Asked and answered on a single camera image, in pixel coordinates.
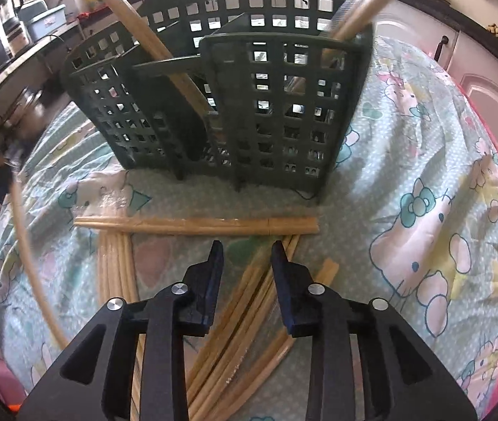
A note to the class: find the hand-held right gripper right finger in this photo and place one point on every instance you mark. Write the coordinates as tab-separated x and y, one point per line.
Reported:
282	280

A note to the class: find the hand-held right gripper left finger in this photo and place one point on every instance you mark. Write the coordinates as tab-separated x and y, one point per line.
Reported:
214	280

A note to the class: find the pile of wooden chopsticks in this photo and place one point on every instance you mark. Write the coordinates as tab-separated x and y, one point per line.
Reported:
231	226

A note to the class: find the dark green plastic utensil basket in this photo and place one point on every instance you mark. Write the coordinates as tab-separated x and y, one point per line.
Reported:
275	140

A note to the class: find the plain wooden chopstick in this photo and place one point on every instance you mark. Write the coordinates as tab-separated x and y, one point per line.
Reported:
135	22
371	6
57	335

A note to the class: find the cartoon cat printed tablecloth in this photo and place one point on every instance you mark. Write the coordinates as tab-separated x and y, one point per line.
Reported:
407	162

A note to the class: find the white lower kitchen cabinets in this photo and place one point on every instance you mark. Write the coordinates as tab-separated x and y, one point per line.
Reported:
485	96

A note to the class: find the blue plastic storage box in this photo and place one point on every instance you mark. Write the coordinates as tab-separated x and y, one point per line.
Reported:
47	22

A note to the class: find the white kitchen appliance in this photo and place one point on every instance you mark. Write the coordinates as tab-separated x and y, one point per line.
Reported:
12	4

